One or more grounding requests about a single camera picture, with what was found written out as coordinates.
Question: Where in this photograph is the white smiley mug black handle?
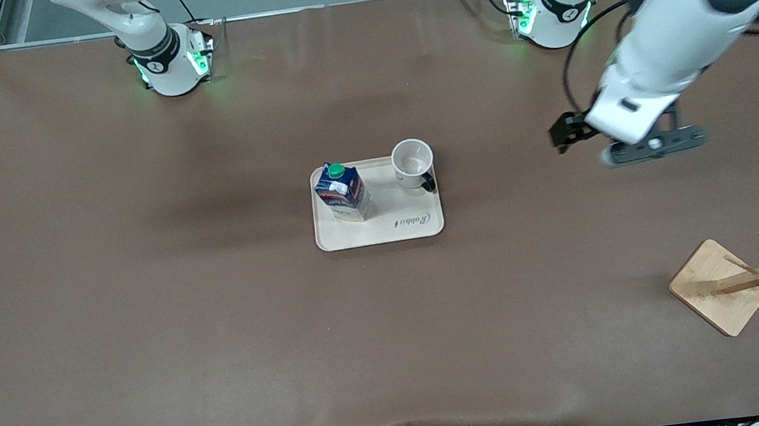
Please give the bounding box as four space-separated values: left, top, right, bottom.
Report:
389 136 439 197

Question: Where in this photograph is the blue milk carton green cap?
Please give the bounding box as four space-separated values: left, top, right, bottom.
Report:
311 159 374 227

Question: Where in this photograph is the wooden cup rack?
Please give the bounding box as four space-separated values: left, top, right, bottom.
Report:
663 233 759 344

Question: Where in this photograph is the beige rabbit print tray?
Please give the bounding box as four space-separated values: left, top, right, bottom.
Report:
307 150 447 253

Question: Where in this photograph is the black right base cable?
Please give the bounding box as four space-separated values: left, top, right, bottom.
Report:
166 0 216 31

